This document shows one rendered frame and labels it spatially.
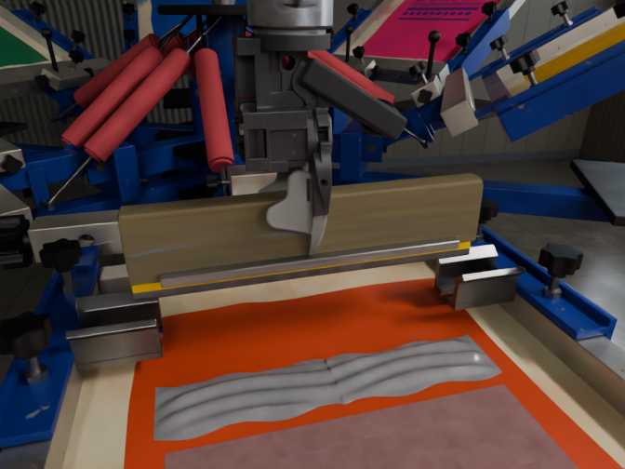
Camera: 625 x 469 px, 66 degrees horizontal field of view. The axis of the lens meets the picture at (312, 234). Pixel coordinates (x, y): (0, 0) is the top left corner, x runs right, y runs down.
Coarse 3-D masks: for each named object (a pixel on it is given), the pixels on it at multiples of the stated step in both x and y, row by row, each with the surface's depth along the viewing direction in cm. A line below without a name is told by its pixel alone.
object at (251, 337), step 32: (192, 320) 60; (224, 320) 60; (256, 320) 60; (288, 320) 60; (192, 352) 55; (224, 352) 55; (256, 352) 55; (288, 352) 55; (320, 352) 55; (160, 384) 50; (128, 416) 46; (320, 416) 46; (128, 448) 43; (160, 448) 43; (192, 448) 43; (224, 448) 43; (256, 448) 43; (288, 448) 43; (320, 448) 43; (352, 448) 43
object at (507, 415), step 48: (384, 288) 67; (432, 288) 67; (336, 336) 57; (384, 336) 57; (432, 336) 57; (480, 336) 57; (480, 384) 50; (528, 384) 50; (384, 432) 44; (432, 432) 44; (480, 432) 44; (528, 432) 44; (576, 432) 44
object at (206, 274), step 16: (432, 240) 54; (448, 240) 54; (304, 256) 50; (320, 256) 50; (336, 256) 50; (352, 256) 51; (368, 256) 51; (384, 256) 52; (400, 256) 52; (176, 272) 48; (192, 272) 48; (208, 272) 48; (224, 272) 48; (240, 272) 48; (256, 272) 49; (272, 272) 49
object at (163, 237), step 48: (336, 192) 49; (384, 192) 50; (432, 192) 52; (480, 192) 53; (144, 240) 46; (192, 240) 47; (240, 240) 48; (288, 240) 50; (336, 240) 51; (384, 240) 52
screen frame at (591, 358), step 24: (96, 288) 62; (120, 288) 64; (528, 312) 58; (552, 336) 54; (600, 336) 52; (576, 360) 51; (600, 360) 48; (624, 360) 48; (72, 384) 46; (600, 384) 48; (624, 384) 46; (72, 408) 46; (624, 408) 46; (0, 456) 38; (24, 456) 38; (48, 456) 38
